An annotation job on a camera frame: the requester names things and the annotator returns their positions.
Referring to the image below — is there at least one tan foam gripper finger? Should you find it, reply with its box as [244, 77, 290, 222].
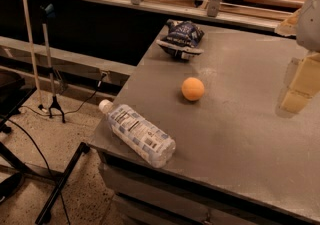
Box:
[274, 10, 300, 37]
[280, 52, 320, 114]

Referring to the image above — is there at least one dark blue snack bag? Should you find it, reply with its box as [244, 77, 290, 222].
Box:
[156, 20, 205, 60]

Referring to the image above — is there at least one orange fruit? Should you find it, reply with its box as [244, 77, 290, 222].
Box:
[181, 77, 205, 101]

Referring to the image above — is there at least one grey table drawer unit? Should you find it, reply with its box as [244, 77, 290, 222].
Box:
[98, 150, 320, 225]

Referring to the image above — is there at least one clear plastic water bottle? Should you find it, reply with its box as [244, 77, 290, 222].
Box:
[99, 99, 176, 168]

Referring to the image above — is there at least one grey low bench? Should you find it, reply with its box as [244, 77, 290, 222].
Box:
[0, 36, 135, 86]

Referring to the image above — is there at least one black tripod stand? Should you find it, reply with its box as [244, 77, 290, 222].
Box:
[40, 4, 65, 122]

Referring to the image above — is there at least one wooden stick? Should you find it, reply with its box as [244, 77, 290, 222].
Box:
[22, 0, 47, 113]

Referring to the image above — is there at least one black power cable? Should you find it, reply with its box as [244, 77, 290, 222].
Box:
[19, 72, 108, 117]

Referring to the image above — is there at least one black metal stand frame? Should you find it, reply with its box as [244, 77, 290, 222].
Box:
[0, 70, 91, 225]

